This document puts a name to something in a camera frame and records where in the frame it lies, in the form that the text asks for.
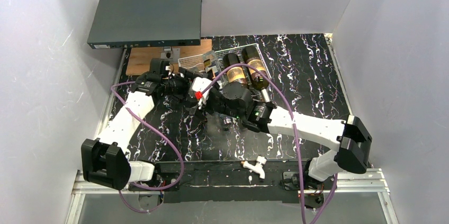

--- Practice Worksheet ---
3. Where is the square clear bottle gold label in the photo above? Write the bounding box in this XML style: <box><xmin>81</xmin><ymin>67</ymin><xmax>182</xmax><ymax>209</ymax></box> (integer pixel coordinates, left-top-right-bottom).
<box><xmin>202</xmin><ymin>50</ymin><xmax>222</xmax><ymax>79</ymax></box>

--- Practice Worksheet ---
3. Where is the dark green wine bottle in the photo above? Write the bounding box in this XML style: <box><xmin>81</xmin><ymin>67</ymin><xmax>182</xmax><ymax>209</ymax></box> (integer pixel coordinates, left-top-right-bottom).
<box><xmin>241</xmin><ymin>46</ymin><xmax>271</xmax><ymax>102</ymax></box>

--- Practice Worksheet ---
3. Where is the blue square glass bottle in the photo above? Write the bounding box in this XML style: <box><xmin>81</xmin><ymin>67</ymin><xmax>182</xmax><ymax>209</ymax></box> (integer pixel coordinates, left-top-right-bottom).
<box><xmin>220</xmin><ymin>116</ymin><xmax>233</xmax><ymax>131</ymax></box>

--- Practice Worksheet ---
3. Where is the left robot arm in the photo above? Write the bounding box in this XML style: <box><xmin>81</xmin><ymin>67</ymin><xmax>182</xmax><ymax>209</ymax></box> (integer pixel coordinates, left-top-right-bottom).
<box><xmin>81</xmin><ymin>58</ymin><xmax>188</xmax><ymax>190</ymax></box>

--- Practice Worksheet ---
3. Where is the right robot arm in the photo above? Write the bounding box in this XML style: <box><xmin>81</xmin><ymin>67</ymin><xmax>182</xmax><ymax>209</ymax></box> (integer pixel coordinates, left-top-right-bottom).
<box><xmin>190</xmin><ymin>78</ymin><xmax>372</xmax><ymax>182</ymax></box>

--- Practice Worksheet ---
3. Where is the white faucet tap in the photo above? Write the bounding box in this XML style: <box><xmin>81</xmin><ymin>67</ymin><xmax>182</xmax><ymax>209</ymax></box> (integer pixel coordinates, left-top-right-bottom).
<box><xmin>241</xmin><ymin>155</ymin><xmax>267</xmax><ymax>179</ymax></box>

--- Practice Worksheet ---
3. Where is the grey metal stand bracket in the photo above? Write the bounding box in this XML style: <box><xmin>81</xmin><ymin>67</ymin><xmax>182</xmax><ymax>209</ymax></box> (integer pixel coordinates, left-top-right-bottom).
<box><xmin>160</xmin><ymin>47</ymin><xmax>181</xmax><ymax>63</ymax></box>

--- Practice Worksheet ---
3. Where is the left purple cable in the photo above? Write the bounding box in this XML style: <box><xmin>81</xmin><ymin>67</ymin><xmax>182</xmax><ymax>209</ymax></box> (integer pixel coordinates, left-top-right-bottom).
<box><xmin>110</xmin><ymin>81</ymin><xmax>185</xmax><ymax>214</ymax></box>

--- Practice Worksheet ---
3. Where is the purple cable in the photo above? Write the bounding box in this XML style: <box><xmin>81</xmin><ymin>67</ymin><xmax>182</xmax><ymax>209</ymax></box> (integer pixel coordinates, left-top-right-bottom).
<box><xmin>110</xmin><ymin>81</ymin><xmax>185</xmax><ymax>214</ymax></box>
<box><xmin>201</xmin><ymin>63</ymin><xmax>338</xmax><ymax>224</ymax></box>

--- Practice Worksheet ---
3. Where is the white wire wine rack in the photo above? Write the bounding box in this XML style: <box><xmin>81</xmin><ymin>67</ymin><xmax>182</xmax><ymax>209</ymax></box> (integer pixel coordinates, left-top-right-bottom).
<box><xmin>178</xmin><ymin>44</ymin><xmax>270</xmax><ymax>90</ymax></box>

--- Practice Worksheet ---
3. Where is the grey rack-mount device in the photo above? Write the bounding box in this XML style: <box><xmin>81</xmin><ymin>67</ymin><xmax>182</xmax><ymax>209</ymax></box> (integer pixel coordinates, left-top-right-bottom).
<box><xmin>87</xmin><ymin>0</ymin><xmax>202</xmax><ymax>49</ymax></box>

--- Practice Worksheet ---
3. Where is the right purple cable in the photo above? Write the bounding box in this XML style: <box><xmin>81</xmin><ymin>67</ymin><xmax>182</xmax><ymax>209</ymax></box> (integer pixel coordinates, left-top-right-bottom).
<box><xmin>201</xmin><ymin>63</ymin><xmax>338</xmax><ymax>224</ymax></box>

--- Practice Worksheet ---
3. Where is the aluminium rail frame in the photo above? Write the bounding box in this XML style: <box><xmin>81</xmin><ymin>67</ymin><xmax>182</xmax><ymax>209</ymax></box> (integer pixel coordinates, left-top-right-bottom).
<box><xmin>65</xmin><ymin>168</ymin><xmax>399</xmax><ymax>224</ymax></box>

